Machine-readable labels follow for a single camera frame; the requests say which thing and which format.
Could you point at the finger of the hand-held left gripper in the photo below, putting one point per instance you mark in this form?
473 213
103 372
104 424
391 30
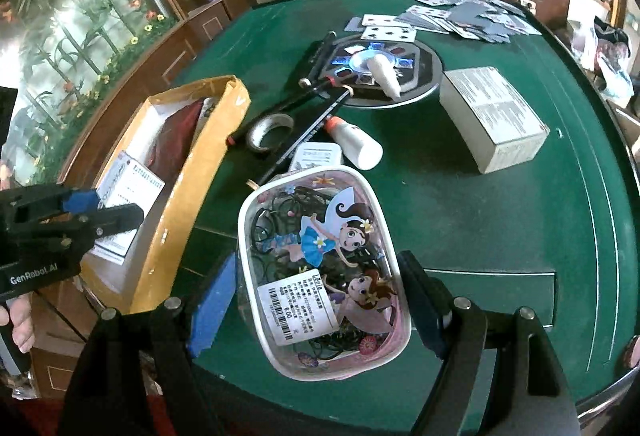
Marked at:
117 218
82 202

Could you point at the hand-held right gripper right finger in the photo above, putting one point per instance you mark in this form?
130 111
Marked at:
425 313

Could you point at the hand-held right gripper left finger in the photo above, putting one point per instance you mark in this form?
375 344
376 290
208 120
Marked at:
215 306

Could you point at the yellow cardboard box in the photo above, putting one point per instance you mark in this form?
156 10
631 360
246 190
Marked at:
195 196

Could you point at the clear fairy-print plastic box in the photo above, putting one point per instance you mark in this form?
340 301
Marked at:
325 266

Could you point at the small white plastic case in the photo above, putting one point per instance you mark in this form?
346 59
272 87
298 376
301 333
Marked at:
315 154

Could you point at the white cardboard box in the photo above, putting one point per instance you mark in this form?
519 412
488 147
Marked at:
490 115

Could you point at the person's left hand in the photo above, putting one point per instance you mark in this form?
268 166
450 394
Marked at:
20 326

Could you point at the white label sheet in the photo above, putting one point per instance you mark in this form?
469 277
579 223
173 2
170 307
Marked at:
130 186

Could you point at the dark red cloth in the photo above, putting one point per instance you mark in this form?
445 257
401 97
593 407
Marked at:
175 135

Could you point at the white glue bottle orange cap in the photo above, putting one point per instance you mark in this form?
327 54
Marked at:
357 145

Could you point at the long black pen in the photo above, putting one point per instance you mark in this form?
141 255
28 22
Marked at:
310 130

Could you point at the round black table centre panel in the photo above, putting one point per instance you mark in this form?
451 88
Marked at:
425 75

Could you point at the white cone-shaped bottle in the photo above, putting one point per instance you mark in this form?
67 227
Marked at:
387 78

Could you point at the black marker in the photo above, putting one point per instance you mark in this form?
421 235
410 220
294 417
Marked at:
322 53

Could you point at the pile of playing cards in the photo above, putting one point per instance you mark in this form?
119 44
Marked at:
470 23

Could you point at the plastic bags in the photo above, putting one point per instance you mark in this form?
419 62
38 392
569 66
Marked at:
610 65

